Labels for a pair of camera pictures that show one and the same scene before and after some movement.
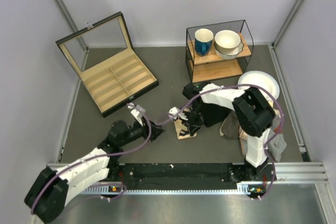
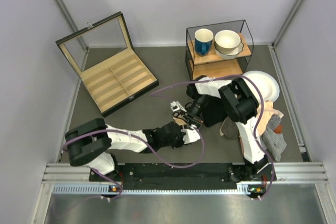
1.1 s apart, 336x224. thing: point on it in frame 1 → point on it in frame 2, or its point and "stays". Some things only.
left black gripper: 156,130 → 181,142
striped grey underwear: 277,144 stays
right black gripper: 193,125 stays
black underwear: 212,113 stays
